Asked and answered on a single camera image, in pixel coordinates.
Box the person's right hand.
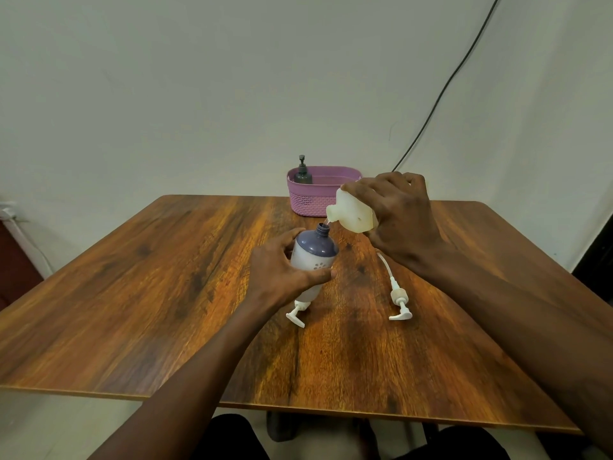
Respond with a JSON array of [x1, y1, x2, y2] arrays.
[[340, 172, 448, 275]]

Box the person's left hand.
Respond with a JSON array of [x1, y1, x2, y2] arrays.
[[245, 228, 333, 314]]

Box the purple and white bottle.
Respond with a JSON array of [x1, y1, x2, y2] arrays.
[[289, 223, 340, 303]]

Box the translucent white refill bottle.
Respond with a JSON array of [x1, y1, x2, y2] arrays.
[[326, 188, 379, 234]]

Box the person's left forearm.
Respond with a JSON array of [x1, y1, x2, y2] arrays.
[[87, 297, 281, 460]]

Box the person's right forearm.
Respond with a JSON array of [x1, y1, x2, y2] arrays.
[[416, 244, 613, 456]]

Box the pink plastic basket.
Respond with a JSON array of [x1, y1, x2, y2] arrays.
[[287, 166, 363, 217]]

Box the white pump dispenser head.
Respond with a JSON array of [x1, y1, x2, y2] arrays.
[[376, 252, 413, 322], [286, 300, 312, 328]]

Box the dark grey pump bottle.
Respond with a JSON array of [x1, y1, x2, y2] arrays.
[[294, 155, 313, 185]]

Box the wooden table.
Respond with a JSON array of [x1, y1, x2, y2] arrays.
[[0, 195, 613, 435]]

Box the person's black trousers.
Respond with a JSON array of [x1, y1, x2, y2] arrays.
[[191, 414, 513, 460]]

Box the dark furniture piece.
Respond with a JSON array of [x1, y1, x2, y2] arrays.
[[572, 225, 613, 304]]

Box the black cable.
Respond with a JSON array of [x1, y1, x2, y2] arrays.
[[392, 0, 502, 172]]

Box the white wall trunking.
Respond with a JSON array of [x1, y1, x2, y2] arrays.
[[0, 201, 54, 279]]

